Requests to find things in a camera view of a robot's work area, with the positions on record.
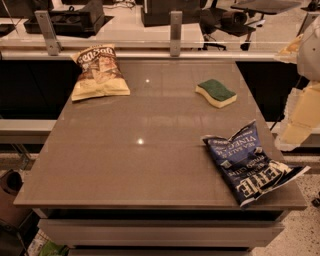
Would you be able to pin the black box on counter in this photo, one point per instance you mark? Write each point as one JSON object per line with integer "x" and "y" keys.
{"x": 158, "y": 12}

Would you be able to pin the blue chip bag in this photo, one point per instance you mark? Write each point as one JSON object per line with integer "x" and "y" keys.
{"x": 246, "y": 168}

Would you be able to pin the green bag under table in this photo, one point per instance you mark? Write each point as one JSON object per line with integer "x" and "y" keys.
{"x": 52, "y": 249}

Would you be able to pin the metal bracket post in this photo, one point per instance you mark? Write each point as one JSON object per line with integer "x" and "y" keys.
{"x": 175, "y": 33}
{"x": 46, "y": 27}

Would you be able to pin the left metal bracket post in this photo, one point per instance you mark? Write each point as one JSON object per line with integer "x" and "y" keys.
{"x": 46, "y": 27}

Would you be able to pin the black tray on counter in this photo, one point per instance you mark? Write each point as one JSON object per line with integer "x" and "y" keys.
{"x": 83, "y": 22}

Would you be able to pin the brown sea salt chip bag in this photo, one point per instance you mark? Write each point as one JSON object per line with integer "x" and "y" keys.
{"x": 101, "y": 75}

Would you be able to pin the green and yellow sponge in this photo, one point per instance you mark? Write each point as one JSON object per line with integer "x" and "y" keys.
{"x": 216, "y": 93}

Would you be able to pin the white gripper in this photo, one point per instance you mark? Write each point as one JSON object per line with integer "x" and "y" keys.
{"x": 310, "y": 55}

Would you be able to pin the white drawer front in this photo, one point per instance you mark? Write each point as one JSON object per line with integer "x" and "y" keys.
{"x": 161, "y": 233}

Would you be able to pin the middle metal bracket post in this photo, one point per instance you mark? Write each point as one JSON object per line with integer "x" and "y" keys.
{"x": 175, "y": 33}

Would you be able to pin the black office chair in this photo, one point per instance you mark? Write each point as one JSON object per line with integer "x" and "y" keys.
{"x": 242, "y": 17}

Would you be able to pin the brown cardboard box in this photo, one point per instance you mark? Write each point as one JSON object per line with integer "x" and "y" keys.
{"x": 11, "y": 216}

